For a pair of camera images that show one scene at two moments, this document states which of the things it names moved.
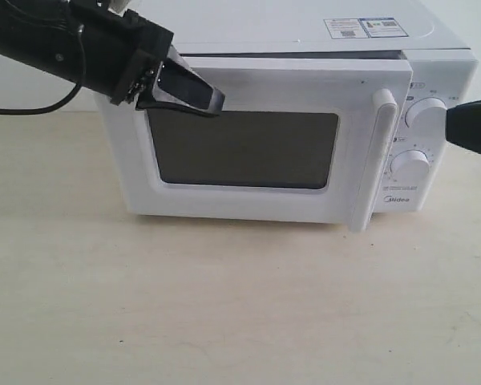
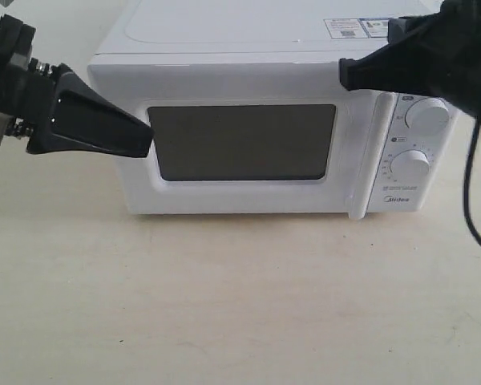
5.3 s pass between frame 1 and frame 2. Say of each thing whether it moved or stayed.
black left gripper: moved
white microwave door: moved
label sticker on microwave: stayed
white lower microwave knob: stayed
